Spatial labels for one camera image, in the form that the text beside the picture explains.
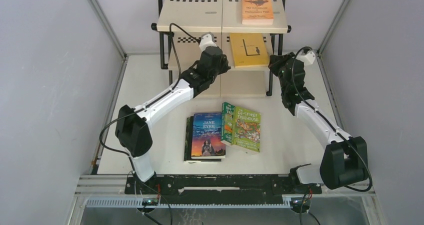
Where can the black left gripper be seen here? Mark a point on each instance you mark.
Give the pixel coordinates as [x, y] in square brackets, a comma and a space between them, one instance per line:
[224, 67]

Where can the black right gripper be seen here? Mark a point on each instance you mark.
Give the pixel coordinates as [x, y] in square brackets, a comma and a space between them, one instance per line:
[277, 61]

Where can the yellow book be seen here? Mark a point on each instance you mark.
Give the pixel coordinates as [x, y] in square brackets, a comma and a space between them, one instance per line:
[248, 50]

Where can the orange paperback book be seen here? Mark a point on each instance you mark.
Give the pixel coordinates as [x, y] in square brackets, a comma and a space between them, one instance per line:
[257, 12]

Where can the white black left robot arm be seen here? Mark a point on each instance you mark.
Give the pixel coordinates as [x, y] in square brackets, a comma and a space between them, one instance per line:
[134, 124]

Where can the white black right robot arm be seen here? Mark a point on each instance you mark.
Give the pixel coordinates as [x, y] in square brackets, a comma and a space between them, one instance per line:
[345, 158]

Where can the dark green treehouse book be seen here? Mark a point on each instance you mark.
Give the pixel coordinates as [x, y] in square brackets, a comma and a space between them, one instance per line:
[227, 123]

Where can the cream three-tier shelf rack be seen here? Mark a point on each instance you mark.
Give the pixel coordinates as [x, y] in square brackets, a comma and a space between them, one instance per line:
[181, 24]

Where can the light green treehouse book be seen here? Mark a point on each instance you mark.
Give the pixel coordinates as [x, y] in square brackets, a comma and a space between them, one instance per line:
[246, 130]

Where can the Jane Eyre blue book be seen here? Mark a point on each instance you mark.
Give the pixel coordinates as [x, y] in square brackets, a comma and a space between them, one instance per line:
[206, 141]

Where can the dark black-green book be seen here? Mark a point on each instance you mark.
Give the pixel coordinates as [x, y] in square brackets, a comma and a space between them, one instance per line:
[188, 145]

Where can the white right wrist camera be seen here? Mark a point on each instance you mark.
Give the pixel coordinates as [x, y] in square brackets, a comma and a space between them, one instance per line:
[307, 56]

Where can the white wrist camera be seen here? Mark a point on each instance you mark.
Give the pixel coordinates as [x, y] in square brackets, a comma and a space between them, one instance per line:
[307, 56]
[207, 40]

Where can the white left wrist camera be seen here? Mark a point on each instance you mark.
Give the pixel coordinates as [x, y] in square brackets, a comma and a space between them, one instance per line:
[207, 40]

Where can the black mounting base rail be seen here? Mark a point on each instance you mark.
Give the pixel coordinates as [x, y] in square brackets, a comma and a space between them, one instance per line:
[224, 189]

